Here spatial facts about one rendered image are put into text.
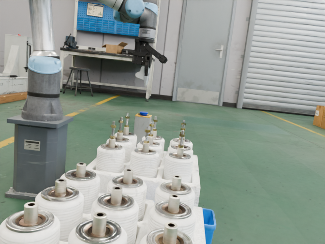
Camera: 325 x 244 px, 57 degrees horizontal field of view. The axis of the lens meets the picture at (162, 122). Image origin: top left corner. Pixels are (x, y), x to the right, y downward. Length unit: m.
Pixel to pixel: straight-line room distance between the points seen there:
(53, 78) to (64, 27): 5.23
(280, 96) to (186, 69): 1.90
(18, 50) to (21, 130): 3.35
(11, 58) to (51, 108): 3.32
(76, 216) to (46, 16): 0.89
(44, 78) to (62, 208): 0.65
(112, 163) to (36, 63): 0.46
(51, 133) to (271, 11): 5.55
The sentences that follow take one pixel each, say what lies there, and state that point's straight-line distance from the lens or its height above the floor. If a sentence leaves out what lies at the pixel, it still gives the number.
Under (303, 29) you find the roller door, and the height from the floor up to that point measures 1.62.
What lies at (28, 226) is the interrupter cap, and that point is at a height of 0.25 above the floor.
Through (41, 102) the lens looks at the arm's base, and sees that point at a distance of 1.18.
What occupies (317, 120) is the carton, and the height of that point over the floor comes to 0.08.
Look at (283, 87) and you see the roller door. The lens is 6.34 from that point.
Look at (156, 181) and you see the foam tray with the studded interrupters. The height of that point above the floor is 0.18.
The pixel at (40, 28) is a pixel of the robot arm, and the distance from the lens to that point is 1.34.
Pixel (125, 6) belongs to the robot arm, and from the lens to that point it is 1.25.
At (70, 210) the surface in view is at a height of 0.24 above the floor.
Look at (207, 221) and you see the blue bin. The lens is 0.99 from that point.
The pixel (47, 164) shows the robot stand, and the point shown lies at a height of 0.14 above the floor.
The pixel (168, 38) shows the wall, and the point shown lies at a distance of 6.03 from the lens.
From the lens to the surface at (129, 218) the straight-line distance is 0.62.
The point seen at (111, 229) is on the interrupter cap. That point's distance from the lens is 0.54.
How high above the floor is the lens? 0.52
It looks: 9 degrees down
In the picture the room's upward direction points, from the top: 6 degrees clockwise
